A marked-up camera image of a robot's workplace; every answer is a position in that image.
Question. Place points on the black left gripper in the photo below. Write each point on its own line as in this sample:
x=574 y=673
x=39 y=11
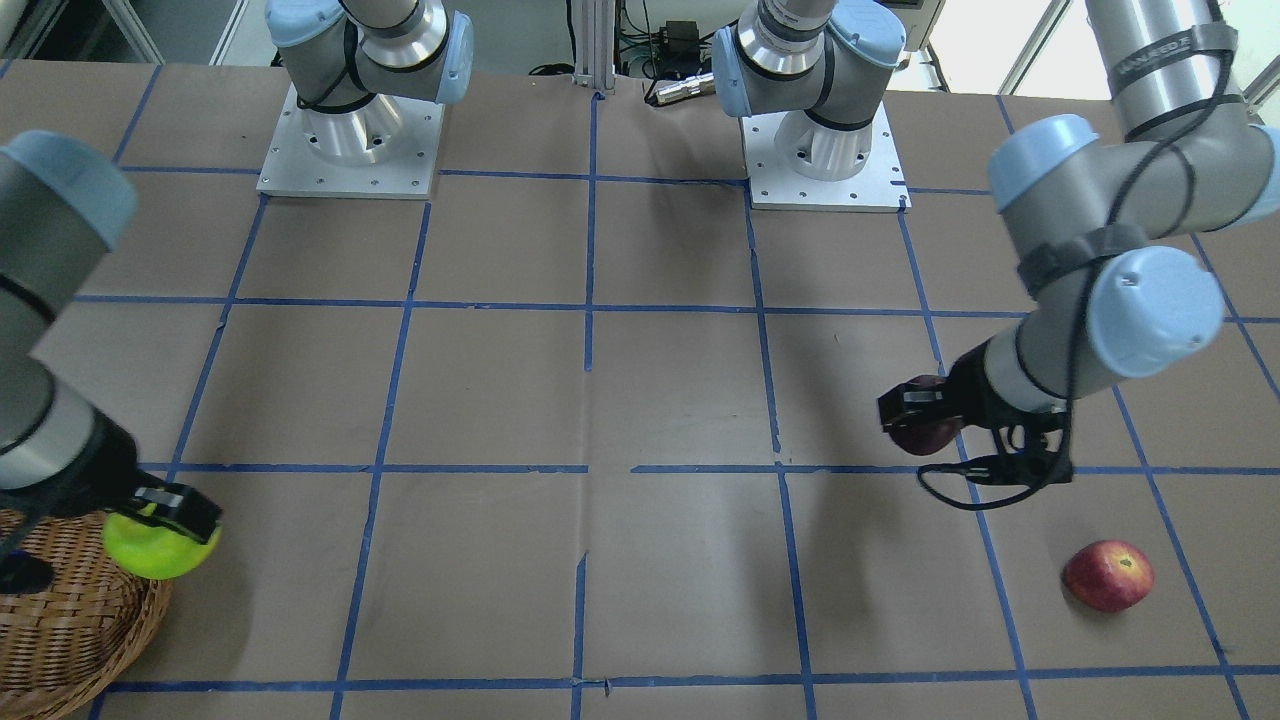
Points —
x=970 y=394

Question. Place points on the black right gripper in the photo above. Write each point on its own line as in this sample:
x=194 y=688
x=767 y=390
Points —
x=97 y=464

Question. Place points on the dark red apple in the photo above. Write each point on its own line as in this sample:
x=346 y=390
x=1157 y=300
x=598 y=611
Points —
x=918 y=416

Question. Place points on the green apple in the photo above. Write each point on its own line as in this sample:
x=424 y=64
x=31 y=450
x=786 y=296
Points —
x=153 y=553

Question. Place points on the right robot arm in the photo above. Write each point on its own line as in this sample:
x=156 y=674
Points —
x=369 y=83

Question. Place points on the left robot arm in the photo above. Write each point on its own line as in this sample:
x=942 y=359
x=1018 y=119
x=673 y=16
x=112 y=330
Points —
x=1086 y=218

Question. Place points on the woven wicker basket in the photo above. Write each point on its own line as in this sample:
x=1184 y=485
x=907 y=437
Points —
x=62 y=646

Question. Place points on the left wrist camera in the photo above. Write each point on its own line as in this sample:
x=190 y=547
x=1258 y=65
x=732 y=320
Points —
x=1033 y=469

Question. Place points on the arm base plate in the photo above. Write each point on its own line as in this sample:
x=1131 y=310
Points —
x=794 y=164
x=387 y=150

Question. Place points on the aluminium frame post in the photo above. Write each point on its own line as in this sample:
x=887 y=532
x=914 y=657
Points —
x=594 y=41

